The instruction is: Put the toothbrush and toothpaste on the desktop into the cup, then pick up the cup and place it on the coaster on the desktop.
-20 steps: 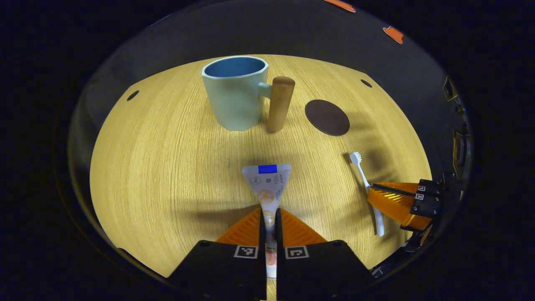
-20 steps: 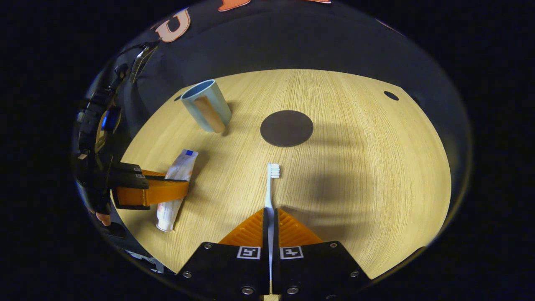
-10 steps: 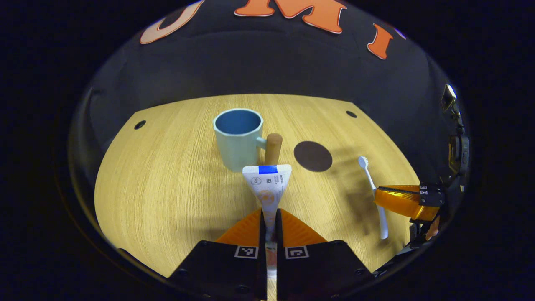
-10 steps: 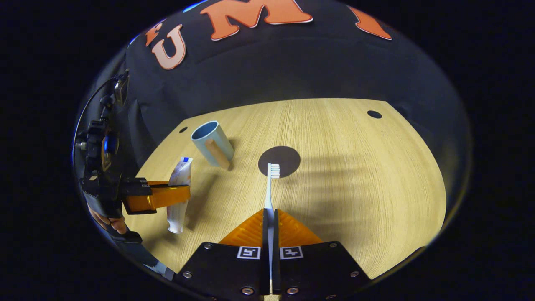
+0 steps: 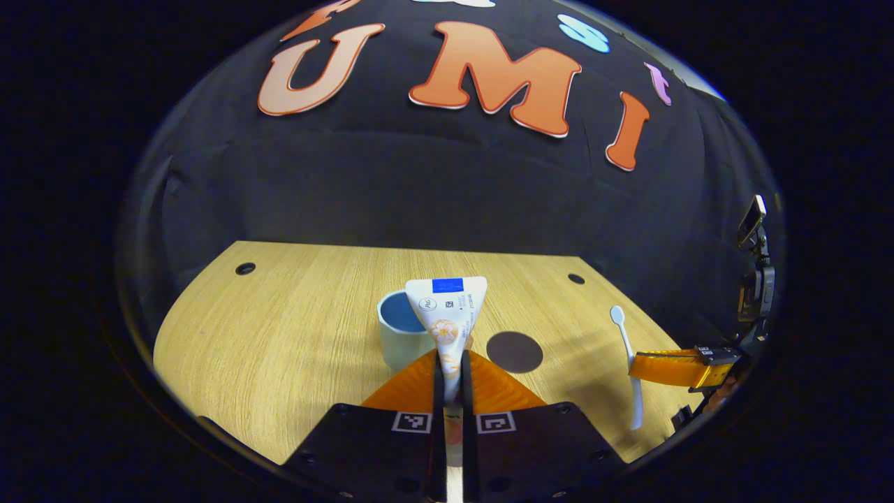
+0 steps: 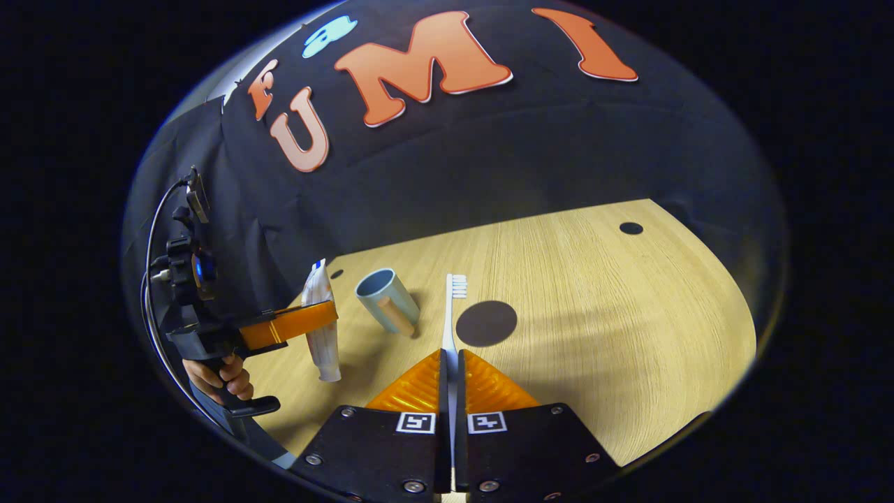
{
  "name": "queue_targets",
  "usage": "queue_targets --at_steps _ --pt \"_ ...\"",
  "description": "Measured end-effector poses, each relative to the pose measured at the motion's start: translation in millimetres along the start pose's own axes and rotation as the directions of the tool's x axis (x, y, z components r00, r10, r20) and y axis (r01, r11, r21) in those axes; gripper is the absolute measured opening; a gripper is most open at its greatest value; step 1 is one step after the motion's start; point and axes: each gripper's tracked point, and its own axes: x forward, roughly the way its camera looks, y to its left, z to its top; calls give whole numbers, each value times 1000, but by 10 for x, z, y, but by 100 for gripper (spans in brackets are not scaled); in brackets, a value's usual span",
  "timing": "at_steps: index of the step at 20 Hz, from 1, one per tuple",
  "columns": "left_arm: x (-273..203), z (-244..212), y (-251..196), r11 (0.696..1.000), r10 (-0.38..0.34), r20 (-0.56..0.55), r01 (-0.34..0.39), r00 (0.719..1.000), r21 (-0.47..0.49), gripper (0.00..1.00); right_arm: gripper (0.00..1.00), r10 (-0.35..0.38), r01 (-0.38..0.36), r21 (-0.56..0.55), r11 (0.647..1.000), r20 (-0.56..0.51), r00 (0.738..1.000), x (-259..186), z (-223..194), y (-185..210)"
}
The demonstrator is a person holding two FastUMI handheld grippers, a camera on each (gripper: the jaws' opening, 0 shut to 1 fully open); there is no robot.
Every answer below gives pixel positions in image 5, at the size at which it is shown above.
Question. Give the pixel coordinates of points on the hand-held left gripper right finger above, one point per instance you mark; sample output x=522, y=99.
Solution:
x=466, y=398

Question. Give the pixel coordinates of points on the white toothpaste tube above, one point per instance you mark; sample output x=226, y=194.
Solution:
x=447, y=307

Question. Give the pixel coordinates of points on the white toothbrush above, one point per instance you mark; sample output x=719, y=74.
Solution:
x=636, y=409

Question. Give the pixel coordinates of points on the pale blue cup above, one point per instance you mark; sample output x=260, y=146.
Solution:
x=398, y=346

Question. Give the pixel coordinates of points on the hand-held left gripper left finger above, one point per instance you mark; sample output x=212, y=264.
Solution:
x=438, y=398

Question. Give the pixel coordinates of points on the dark brown round coaster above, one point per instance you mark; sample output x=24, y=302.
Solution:
x=515, y=351

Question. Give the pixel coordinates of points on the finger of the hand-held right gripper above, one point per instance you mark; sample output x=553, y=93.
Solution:
x=670, y=368

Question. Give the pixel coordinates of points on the wooden desktop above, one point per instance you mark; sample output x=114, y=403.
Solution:
x=279, y=335

